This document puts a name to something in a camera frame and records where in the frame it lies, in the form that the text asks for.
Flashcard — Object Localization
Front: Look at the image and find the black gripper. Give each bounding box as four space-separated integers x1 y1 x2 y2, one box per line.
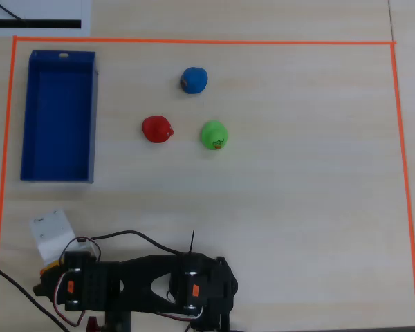
32 250 122 312

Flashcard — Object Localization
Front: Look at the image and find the yellow rubber duck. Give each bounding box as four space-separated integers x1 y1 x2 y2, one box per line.
41 259 62 277

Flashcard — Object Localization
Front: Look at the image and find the blue plastic box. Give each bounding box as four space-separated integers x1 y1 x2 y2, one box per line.
19 49 100 184

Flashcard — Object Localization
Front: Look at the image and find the red rubber duck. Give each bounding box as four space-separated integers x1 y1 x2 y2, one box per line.
141 115 176 144

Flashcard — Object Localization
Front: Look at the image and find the green rubber duck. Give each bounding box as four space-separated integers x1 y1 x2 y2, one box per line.
200 120 230 151

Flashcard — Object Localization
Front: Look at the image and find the blue rubber duck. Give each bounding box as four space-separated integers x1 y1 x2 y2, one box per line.
179 66 209 95

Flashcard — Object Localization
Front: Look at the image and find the orange tape strip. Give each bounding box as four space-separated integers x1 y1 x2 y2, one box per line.
0 36 18 332
12 35 398 46
390 41 415 328

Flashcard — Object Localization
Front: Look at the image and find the white paper with black bar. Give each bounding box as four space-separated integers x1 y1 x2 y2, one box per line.
0 0 91 37

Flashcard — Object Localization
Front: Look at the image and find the long black cable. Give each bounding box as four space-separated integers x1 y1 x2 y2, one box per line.
0 259 70 332

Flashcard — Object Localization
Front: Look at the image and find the red white servo wire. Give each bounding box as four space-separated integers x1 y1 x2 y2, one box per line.
53 236 103 328

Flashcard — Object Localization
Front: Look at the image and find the black camera stand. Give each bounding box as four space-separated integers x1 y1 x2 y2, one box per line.
103 309 134 332

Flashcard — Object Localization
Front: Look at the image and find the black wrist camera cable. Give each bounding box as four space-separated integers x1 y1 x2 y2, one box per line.
89 230 194 259

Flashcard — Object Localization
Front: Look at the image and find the short black cable over paper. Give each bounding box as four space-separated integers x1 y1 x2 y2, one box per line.
0 0 27 22

